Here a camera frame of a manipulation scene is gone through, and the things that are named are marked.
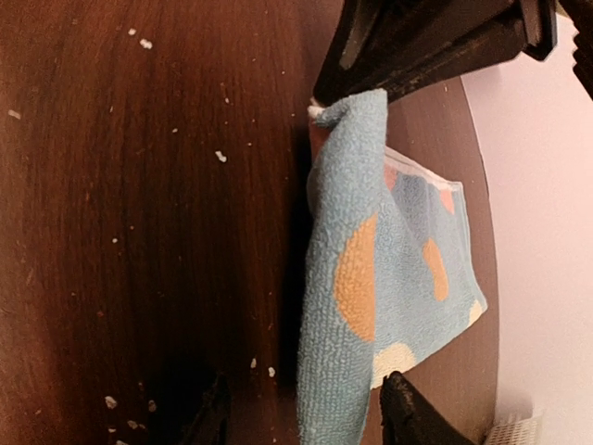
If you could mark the white plastic basket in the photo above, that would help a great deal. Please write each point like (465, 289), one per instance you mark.
(516, 430)

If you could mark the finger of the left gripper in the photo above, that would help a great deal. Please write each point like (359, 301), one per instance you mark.
(496, 42)
(375, 39)

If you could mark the blue polka dot towel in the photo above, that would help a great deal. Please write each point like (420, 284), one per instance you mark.
(389, 270)

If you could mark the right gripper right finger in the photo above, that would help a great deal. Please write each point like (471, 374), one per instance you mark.
(408, 418)

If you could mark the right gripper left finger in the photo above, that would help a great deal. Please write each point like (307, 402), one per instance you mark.
(210, 426)

